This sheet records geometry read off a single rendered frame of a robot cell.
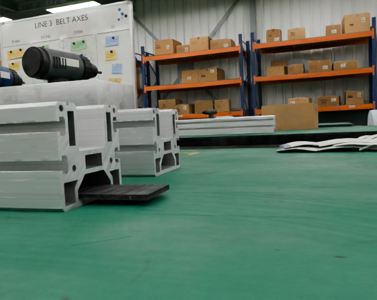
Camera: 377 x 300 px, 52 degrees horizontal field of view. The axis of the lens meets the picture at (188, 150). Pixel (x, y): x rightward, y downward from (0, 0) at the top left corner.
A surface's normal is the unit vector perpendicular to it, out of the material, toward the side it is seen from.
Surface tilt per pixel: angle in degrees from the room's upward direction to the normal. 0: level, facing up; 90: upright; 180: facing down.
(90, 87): 90
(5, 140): 90
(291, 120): 91
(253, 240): 0
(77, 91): 90
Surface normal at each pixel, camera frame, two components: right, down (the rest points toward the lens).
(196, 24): -0.34, 0.08
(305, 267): -0.04, -1.00
